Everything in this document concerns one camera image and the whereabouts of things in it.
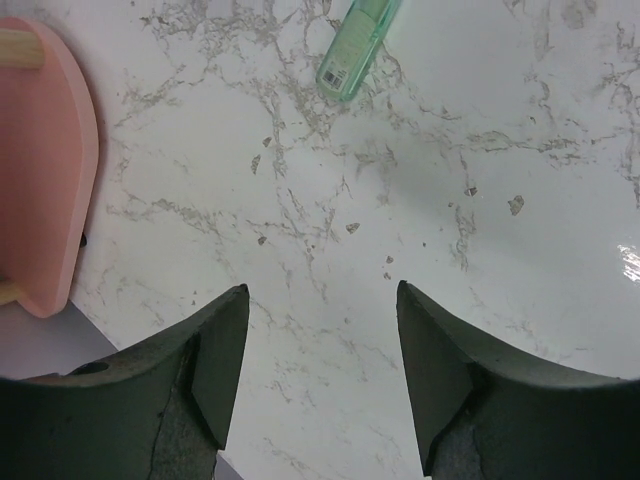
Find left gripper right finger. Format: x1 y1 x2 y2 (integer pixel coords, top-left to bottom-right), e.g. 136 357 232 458
396 282 639 479

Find pink wooden tiered shelf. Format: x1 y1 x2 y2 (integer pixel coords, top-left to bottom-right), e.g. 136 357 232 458
1 17 99 318

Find green highlighter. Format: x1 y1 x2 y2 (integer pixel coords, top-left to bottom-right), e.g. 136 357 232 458
316 0 402 102

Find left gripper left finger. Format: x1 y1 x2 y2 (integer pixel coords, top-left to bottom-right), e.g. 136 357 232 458
1 284 249 479

